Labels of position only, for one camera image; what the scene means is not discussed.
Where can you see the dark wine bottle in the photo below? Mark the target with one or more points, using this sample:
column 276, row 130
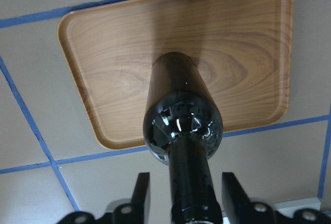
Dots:
column 183, row 128

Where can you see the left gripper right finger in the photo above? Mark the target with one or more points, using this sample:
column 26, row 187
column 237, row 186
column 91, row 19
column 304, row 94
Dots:
column 236, row 202

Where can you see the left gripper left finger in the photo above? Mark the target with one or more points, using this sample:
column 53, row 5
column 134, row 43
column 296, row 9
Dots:
column 140, row 200

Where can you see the wooden tray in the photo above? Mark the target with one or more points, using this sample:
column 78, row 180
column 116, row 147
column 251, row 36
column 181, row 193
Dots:
column 127, row 57

